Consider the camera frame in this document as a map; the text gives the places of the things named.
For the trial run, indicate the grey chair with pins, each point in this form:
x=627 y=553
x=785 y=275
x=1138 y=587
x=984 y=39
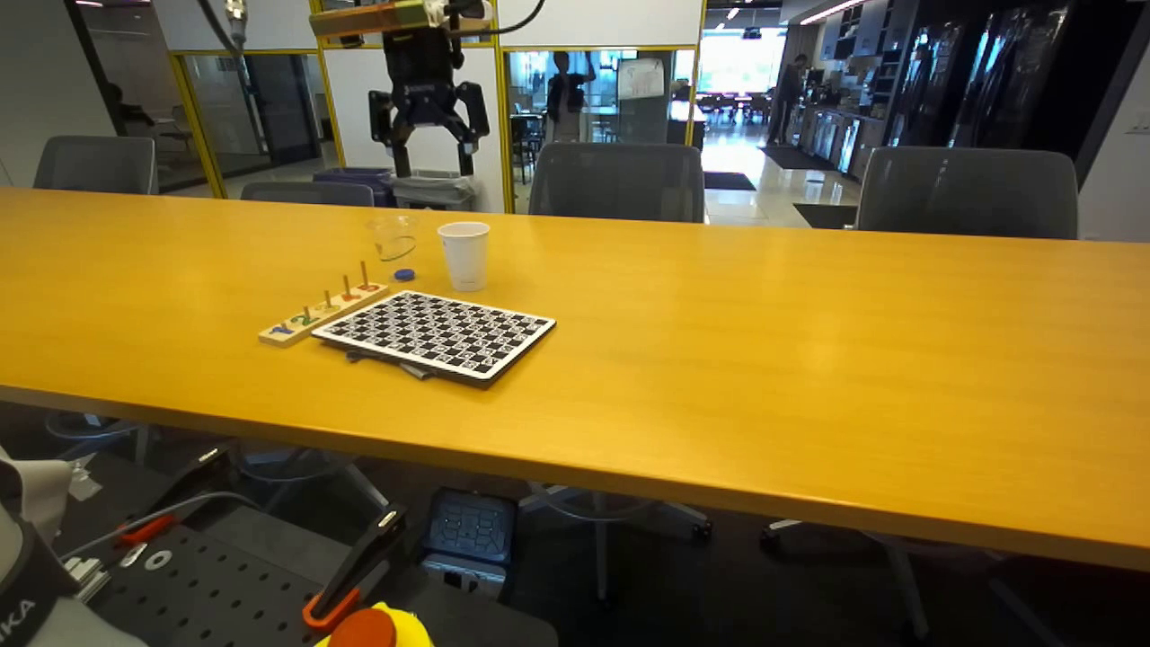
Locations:
x=619 y=181
x=100 y=163
x=1005 y=193

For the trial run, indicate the checkered calibration board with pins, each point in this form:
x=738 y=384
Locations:
x=435 y=333

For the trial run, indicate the white paper cup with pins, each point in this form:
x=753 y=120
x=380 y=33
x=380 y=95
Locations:
x=465 y=250

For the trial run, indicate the clear plastic cup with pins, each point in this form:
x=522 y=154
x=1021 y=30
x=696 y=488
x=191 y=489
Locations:
x=392 y=246

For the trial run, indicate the orange handled tool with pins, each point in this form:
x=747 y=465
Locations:
x=353 y=577

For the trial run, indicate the grey chair far right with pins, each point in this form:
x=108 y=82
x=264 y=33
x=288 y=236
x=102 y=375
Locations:
x=1005 y=193

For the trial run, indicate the wrist camera yellow mount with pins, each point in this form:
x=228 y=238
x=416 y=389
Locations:
x=380 y=17

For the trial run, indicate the grey chair far left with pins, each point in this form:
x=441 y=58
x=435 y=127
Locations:
x=100 y=163

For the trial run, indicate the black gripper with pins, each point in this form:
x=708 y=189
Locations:
x=426 y=95

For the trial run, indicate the grey chair centre back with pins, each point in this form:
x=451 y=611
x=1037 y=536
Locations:
x=619 y=181

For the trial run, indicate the wooden number peg board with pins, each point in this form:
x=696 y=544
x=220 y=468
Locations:
x=335 y=304

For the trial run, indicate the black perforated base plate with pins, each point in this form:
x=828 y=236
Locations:
x=217 y=579

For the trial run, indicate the yellow emergency stop button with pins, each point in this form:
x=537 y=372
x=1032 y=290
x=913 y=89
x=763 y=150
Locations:
x=380 y=628

